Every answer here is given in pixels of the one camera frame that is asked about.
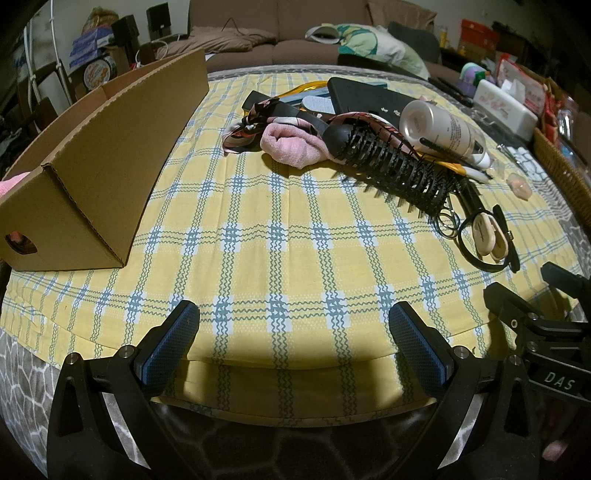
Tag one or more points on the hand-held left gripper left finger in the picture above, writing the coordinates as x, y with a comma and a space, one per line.
171, 346

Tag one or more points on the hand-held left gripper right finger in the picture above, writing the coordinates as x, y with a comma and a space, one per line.
418, 350

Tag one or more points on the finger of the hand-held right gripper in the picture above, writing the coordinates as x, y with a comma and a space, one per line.
505, 302
568, 282

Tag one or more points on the black headband with beige clips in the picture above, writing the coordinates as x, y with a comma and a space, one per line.
485, 230

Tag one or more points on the white lotion bottle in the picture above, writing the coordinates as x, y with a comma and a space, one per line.
443, 127

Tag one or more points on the black round hairbrush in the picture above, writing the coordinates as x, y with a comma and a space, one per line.
388, 157

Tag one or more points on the brown cardboard box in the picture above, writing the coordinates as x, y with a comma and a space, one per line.
115, 138

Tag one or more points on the pink towel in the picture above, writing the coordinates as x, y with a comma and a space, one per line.
291, 143

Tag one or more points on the black case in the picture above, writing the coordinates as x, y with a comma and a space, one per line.
364, 99

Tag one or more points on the white nail file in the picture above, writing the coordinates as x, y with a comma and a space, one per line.
318, 105

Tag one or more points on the metal eyelash curler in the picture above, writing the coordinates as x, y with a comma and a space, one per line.
444, 229

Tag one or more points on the peach makeup sponge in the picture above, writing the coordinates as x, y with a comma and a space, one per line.
519, 185

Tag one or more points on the wicker basket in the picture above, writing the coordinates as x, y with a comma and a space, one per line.
561, 161

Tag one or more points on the small clear bottle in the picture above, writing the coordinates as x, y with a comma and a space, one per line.
497, 165

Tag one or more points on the small metal tweezers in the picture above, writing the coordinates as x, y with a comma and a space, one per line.
510, 154

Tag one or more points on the yellow plaid tablecloth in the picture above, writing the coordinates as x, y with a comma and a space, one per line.
277, 230

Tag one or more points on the white tissue box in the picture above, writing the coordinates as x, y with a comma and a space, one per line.
505, 108

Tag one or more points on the red and white packet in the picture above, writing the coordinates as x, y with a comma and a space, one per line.
531, 87

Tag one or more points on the pink patterned scarf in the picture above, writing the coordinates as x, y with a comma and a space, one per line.
244, 134

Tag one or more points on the purple round container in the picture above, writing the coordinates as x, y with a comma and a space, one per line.
471, 76

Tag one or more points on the pink box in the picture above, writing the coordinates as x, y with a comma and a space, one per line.
10, 183

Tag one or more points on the red cardboard box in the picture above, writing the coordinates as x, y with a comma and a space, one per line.
480, 32

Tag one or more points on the blue-grey nail buffer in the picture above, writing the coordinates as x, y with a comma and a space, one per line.
295, 96

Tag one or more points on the dark grey cushion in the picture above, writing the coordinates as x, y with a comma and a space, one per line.
415, 37

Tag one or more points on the yellow translucent hair clip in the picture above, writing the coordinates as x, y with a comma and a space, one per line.
310, 86

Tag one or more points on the green and white printed pillow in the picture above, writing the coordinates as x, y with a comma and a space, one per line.
369, 44

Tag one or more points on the white pole rack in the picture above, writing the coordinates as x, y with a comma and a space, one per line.
58, 60

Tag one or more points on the brown cushion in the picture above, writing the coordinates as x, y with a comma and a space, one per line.
217, 39

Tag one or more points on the stack of blue boxes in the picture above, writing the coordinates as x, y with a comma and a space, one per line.
87, 44

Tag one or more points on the brown sofa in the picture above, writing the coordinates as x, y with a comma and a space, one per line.
304, 50

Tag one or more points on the black speaker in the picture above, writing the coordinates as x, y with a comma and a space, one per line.
125, 28
159, 18

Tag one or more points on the white visor cap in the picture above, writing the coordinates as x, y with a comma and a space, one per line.
323, 33

